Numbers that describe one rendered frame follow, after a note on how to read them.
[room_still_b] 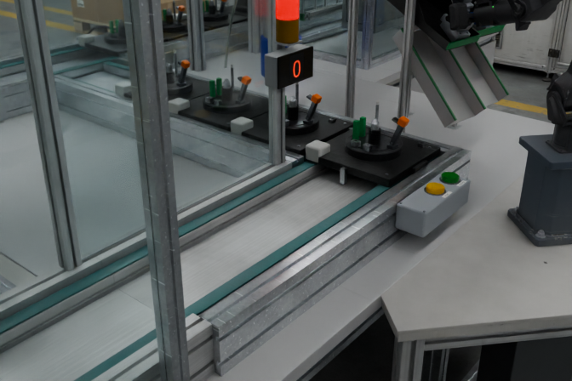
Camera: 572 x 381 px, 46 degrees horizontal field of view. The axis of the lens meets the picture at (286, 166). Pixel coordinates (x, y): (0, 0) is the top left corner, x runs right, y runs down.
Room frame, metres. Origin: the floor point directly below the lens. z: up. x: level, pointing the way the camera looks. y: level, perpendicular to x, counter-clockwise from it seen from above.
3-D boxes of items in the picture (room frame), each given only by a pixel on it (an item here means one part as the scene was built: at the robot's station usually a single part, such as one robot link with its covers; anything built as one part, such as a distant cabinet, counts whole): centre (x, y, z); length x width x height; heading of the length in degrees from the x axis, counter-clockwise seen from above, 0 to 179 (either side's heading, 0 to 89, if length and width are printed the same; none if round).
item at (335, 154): (1.52, -0.21, 0.96); 0.24 x 0.24 x 0.02; 50
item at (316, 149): (1.50, -0.08, 0.97); 0.05 x 0.05 x 0.04; 50
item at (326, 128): (1.68, -0.02, 1.01); 0.24 x 0.24 x 0.13; 50
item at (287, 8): (1.45, 0.00, 1.33); 0.05 x 0.05 x 0.05
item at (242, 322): (1.21, -0.16, 0.91); 0.89 x 0.06 x 0.11; 140
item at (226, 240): (1.30, -0.01, 0.91); 0.84 x 0.28 x 0.10; 140
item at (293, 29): (1.45, 0.00, 1.28); 0.05 x 0.05 x 0.05
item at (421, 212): (1.31, -0.33, 0.93); 0.21 x 0.07 x 0.06; 140
